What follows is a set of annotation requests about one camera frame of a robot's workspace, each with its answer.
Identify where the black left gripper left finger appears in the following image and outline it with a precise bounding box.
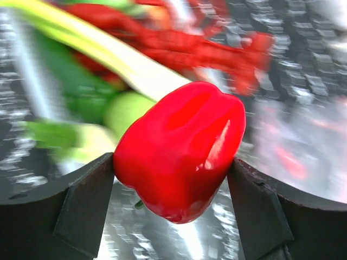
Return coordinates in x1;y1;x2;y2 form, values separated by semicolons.
1;153;114;257

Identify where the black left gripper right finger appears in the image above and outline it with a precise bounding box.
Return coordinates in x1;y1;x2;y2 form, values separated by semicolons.
227;159;346;259

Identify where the red bell pepper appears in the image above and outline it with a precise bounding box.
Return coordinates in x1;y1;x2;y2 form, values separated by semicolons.
113;82;246;224

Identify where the white radish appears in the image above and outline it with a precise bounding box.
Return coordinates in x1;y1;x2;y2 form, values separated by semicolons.
25;120;118;164

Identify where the round green cabbage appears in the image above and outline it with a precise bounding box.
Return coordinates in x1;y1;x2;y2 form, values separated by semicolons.
104;91;156;139

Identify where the green white leek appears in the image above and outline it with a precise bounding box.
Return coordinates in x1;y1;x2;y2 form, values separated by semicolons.
1;1;190;101

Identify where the red toy lobster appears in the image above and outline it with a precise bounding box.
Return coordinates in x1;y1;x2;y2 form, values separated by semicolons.
63;1;273;95

